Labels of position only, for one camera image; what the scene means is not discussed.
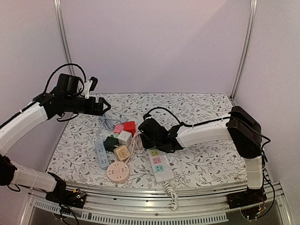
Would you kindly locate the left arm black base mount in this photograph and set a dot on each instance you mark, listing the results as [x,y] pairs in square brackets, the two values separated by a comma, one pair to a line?
[75,198]

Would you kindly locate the white cube adapter red print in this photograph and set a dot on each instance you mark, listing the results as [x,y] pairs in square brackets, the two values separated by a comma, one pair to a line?
[124,138]

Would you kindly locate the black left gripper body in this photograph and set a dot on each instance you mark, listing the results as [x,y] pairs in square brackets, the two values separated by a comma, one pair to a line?
[90,109]

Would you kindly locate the right aluminium frame post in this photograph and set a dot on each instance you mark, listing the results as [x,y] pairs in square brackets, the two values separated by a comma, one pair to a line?
[245,49]

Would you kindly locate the floral patterned table mat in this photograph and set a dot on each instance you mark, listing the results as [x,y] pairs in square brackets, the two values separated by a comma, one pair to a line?
[205,164]

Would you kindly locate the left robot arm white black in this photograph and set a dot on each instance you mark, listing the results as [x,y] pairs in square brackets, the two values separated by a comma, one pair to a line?
[67,90]

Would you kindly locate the dark green cube adapter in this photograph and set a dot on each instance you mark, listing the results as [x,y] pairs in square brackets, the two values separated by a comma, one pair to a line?
[110,143]

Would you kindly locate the beige cube adapter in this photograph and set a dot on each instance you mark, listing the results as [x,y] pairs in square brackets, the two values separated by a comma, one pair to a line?
[122,153]

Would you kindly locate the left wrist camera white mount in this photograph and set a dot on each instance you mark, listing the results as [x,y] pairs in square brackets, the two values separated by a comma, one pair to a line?
[89,86]

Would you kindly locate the pink plug adapter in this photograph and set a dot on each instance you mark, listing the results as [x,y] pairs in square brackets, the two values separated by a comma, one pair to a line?
[118,129]

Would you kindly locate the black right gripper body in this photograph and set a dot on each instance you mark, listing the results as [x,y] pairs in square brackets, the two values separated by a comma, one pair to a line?
[150,135]

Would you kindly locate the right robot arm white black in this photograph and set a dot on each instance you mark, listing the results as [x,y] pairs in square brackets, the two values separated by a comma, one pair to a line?
[237,126]

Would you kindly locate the left aluminium frame post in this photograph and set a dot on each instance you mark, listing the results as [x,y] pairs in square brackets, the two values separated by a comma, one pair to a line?
[61,30]

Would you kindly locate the round pink socket base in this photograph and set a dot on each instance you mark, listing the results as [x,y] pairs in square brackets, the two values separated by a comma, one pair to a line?
[118,172]

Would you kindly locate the aluminium frame post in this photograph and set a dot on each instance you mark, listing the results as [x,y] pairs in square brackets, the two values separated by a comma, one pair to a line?
[245,49]
[61,30]

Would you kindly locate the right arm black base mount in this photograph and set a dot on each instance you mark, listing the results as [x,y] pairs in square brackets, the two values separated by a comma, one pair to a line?
[245,198]

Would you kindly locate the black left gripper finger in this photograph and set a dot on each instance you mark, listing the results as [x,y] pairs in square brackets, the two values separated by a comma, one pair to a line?
[103,103]
[103,111]

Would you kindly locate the grey blue power strip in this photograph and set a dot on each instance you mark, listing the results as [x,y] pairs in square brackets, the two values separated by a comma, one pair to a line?
[101,154]

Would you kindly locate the aluminium front rail base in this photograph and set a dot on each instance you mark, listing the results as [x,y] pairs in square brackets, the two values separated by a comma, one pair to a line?
[132,206]

